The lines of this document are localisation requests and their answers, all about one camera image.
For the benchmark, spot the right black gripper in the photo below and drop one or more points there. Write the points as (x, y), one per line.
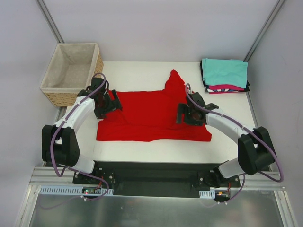
(183, 113)

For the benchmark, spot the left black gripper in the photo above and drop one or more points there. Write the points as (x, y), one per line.
(110, 107)

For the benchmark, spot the red t shirt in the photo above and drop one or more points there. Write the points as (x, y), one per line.
(151, 115)

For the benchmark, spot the pink t shirt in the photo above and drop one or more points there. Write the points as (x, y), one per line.
(218, 89)

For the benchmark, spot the wicker basket with cloth liner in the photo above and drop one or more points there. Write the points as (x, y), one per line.
(70, 70)

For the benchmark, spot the black t shirt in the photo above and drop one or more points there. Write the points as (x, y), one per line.
(204, 83)

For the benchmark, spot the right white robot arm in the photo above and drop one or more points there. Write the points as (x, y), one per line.
(255, 148)

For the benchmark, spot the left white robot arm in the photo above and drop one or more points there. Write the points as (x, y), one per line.
(59, 142)

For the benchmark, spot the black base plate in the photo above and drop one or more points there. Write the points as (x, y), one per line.
(181, 180)

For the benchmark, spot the left aluminium frame post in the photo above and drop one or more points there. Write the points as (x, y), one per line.
(50, 21)

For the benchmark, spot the aluminium frame post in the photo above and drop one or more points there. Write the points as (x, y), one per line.
(50, 21)
(264, 29)

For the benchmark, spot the right aluminium frame post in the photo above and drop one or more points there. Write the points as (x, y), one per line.
(264, 29)

